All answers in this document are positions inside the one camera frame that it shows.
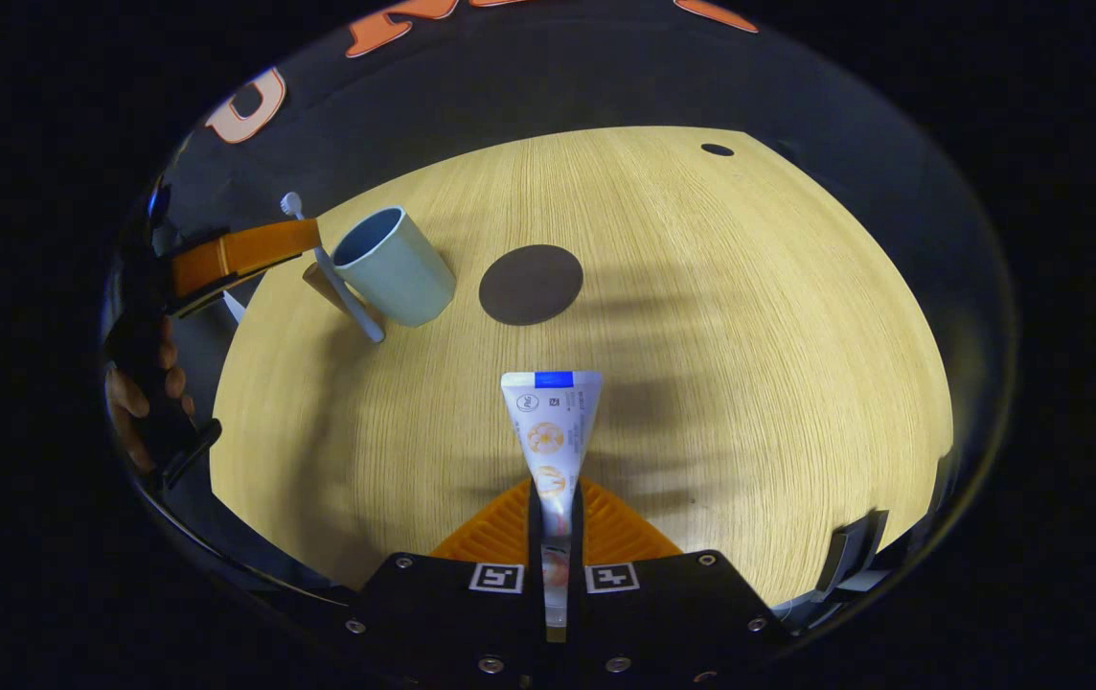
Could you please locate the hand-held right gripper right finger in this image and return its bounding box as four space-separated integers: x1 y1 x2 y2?
567 477 793 686

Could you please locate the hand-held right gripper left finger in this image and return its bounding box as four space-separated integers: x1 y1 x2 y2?
347 477 549 686

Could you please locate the white toothbrush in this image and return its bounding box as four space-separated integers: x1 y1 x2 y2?
280 192 386 344

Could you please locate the blue cup with wooden handle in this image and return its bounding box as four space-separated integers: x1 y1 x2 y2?
303 206 458 336

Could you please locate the white toothpaste tube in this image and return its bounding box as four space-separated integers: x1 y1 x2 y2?
500 371 604 629

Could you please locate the brown round coaster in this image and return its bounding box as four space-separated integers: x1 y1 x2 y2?
478 244 584 327

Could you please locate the wooden desktop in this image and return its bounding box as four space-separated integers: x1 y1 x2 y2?
210 126 954 607

